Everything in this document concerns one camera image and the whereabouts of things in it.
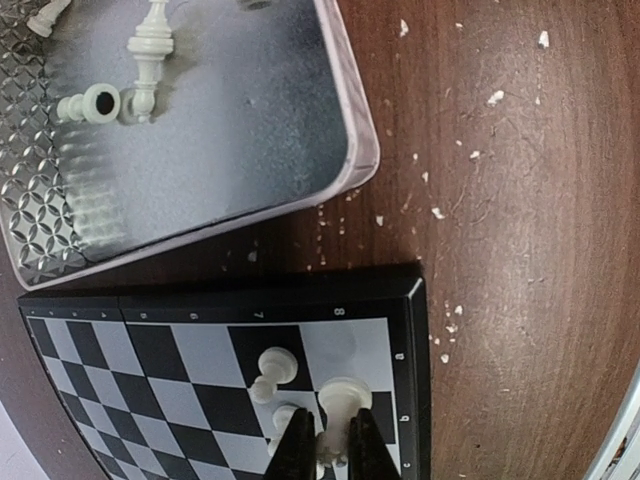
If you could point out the white pawn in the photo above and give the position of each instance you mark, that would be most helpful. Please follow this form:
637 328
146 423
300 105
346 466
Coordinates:
295 432
277 366

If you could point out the pink plastic basket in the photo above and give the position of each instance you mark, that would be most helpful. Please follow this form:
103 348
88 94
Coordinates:
90 191

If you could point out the black white chessboard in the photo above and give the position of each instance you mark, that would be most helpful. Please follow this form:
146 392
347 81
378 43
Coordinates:
156 379

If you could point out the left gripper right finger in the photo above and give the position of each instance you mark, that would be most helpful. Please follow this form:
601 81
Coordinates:
368 456

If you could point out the white chess piece pile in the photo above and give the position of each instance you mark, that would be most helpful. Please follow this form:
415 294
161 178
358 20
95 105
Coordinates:
217 77

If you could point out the front aluminium rail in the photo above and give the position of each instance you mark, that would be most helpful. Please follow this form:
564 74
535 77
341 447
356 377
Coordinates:
619 454

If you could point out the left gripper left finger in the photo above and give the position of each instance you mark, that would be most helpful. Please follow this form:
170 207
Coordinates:
291 467

